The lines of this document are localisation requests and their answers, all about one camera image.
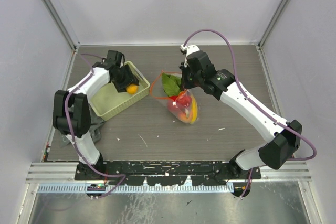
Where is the green toy lettuce leaf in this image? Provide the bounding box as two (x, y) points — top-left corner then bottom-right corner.
(161, 72), (182, 97)

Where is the red toy pepper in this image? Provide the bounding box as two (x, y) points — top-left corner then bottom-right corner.
(175, 91), (193, 107)

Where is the red toy apple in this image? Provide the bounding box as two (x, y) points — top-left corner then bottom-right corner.
(167, 99), (181, 115)

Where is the grey cloth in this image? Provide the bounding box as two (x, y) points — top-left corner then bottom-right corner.
(60, 114), (105, 147)

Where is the aluminium frame rail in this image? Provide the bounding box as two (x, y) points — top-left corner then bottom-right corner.
(256, 46), (307, 170)

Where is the yellow toy banana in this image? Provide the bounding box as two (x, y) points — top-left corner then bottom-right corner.
(190, 98), (198, 124)

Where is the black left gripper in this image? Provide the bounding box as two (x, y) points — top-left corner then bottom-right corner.
(112, 64), (137, 93)

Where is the small orange toy fruit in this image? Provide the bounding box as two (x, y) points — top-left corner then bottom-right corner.
(126, 84), (139, 94)

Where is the clear zip bag orange zipper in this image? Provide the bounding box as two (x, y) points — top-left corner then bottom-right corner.
(150, 70), (196, 119)

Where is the slotted cable duct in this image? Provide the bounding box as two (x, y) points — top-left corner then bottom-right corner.
(37, 183), (234, 194)

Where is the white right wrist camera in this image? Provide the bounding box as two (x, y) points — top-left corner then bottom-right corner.
(180, 45), (200, 68)

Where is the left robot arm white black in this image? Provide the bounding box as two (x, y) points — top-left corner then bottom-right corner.
(52, 50), (139, 180)

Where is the pale green plastic basket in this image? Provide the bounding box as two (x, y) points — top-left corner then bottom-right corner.
(90, 61), (150, 121)

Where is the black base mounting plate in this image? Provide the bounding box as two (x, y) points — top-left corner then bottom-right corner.
(75, 159), (262, 187)

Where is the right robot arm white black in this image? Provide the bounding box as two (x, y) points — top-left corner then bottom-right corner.
(180, 47), (302, 179)

